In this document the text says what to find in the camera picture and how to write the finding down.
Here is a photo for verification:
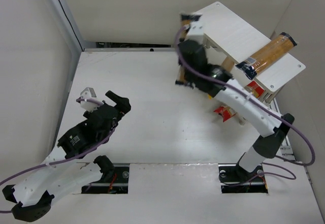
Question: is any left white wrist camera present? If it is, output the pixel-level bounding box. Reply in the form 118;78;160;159
76;87;99;112

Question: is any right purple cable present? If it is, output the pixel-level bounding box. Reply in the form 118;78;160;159
174;24;316;187

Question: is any white wooden shelf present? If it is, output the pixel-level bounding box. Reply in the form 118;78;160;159
197;2;305;105

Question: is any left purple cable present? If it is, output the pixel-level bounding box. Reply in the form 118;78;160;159
0;97;117;214

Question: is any red pasta bag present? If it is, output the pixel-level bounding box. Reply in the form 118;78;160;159
213;81;265;125

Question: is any aluminium frame post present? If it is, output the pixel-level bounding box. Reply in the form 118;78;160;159
48;0;85;52

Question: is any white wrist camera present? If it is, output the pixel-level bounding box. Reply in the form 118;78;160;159
186;21;204;44
76;87;99;112

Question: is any orange spaghetti bag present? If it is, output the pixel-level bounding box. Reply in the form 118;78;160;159
175;13;201;88
236;32;297;80

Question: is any right aluminium rail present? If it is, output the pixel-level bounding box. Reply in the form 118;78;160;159
270;99;296;161

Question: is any purple cable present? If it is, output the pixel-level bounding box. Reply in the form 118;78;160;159
0;97;117;214
174;24;316;187

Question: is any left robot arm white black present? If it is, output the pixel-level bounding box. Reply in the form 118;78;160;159
1;88;132;222

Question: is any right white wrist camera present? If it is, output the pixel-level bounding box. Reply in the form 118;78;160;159
186;21;204;44

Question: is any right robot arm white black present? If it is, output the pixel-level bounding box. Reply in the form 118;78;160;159
177;40;294;182

